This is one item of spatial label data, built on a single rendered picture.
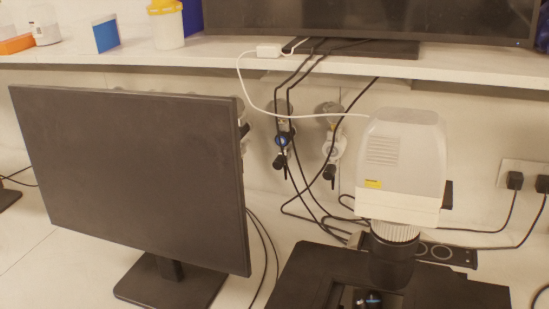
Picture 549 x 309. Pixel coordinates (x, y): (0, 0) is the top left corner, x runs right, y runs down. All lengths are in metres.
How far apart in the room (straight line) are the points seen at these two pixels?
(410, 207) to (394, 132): 0.10
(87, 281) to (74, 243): 0.18
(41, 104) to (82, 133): 0.11
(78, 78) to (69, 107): 0.73
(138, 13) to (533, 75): 1.17
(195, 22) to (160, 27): 0.19
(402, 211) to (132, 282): 0.75
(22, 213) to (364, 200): 1.26
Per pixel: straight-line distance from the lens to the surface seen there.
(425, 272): 0.77
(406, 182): 0.49
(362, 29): 0.88
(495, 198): 1.20
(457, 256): 0.59
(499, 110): 1.07
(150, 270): 1.10
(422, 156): 0.47
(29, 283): 1.24
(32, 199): 1.61
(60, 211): 1.03
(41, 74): 1.71
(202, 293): 1.01
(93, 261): 1.21
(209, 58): 0.90
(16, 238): 1.44
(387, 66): 0.78
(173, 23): 1.00
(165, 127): 0.69
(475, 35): 0.87
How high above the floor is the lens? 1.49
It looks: 29 degrees down
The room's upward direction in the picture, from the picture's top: 4 degrees counter-clockwise
